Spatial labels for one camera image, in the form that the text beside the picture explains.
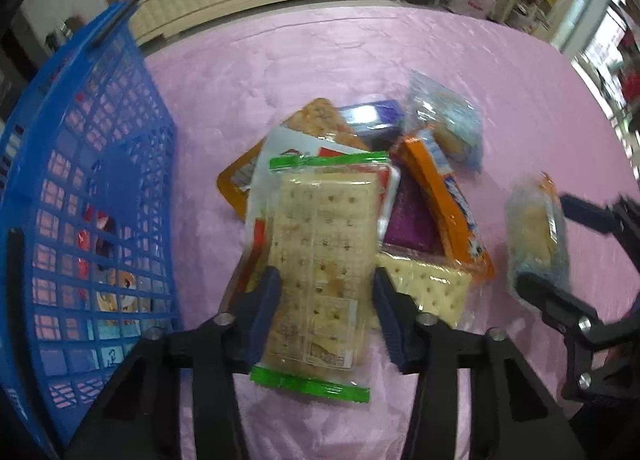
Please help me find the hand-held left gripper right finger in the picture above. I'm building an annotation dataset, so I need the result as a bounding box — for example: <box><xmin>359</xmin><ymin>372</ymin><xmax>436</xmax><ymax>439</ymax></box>
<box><xmin>372</xmin><ymin>266</ymin><xmax>588</xmax><ymax>460</ymax></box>

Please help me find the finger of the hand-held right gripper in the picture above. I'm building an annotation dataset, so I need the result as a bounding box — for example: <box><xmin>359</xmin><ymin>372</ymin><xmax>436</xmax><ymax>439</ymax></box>
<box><xmin>516</xmin><ymin>273</ymin><xmax>640</xmax><ymax>403</ymax></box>
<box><xmin>559</xmin><ymin>193</ymin><xmax>640</xmax><ymax>266</ymax></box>

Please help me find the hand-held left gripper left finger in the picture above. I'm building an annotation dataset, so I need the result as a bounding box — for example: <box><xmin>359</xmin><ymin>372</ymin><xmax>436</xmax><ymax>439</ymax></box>
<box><xmin>65</xmin><ymin>265</ymin><xmax>283</xmax><ymax>460</ymax></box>

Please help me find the clear small cake packet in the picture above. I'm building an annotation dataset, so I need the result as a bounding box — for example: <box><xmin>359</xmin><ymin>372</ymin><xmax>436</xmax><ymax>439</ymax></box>
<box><xmin>504</xmin><ymin>171</ymin><xmax>571</xmax><ymax>298</ymax></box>

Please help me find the green-edged cracker packet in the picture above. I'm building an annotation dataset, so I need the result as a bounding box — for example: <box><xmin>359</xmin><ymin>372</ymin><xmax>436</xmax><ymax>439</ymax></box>
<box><xmin>250</xmin><ymin>151</ymin><xmax>401</xmax><ymax>403</ymax></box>

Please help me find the orange cracker print bag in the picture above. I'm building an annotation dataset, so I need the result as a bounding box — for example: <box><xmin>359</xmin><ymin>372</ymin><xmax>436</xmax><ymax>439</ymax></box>
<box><xmin>216</xmin><ymin>98</ymin><xmax>373</xmax><ymax>213</ymax></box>

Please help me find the blue purple wrapper packet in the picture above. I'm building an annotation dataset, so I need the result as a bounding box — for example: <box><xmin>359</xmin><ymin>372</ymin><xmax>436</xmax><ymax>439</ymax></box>
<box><xmin>336</xmin><ymin>100</ymin><xmax>406</xmax><ymax>138</ymax></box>

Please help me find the blue plastic basket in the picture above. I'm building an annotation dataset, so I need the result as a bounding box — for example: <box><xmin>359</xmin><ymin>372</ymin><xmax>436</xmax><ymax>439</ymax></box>
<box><xmin>0</xmin><ymin>3</ymin><xmax>183</xmax><ymax>448</ymax></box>

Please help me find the clear soda cracker packet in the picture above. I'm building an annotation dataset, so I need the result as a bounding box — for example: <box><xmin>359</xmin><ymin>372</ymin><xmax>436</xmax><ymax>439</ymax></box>
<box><xmin>367</xmin><ymin>250</ymin><xmax>473</xmax><ymax>336</ymax></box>

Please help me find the purple snack packet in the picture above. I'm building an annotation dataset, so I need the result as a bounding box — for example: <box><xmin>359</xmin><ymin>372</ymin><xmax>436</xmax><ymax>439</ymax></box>
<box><xmin>382</xmin><ymin>170</ymin><xmax>446</xmax><ymax>253</ymax></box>

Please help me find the long orange snack packet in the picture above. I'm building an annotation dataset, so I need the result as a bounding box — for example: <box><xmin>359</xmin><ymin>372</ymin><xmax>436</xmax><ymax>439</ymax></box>
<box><xmin>392</xmin><ymin>133</ymin><xmax>496</xmax><ymax>283</ymax></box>

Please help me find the white red snack packet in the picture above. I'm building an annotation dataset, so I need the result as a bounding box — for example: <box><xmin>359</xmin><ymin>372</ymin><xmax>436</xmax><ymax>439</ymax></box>
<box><xmin>227</xmin><ymin>127</ymin><xmax>402</xmax><ymax>311</ymax></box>

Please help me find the cartoon print snack packet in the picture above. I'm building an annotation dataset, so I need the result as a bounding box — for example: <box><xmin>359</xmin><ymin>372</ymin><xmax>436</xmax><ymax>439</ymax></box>
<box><xmin>75</xmin><ymin>210</ymin><xmax>156</xmax><ymax>341</ymax></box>

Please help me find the clear blue print snack packet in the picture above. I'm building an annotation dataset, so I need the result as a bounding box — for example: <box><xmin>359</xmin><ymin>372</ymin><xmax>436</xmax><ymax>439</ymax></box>
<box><xmin>402</xmin><ymin>69</ymin><xmax>486</xmax><ymax>173</ymax></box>

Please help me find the pink shopping bag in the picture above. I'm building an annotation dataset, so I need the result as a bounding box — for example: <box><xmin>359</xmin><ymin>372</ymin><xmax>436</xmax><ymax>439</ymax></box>
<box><xmin>448</xmin><ymin>0</ymin><xmax>497</xmax><ymax>17</ymax></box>

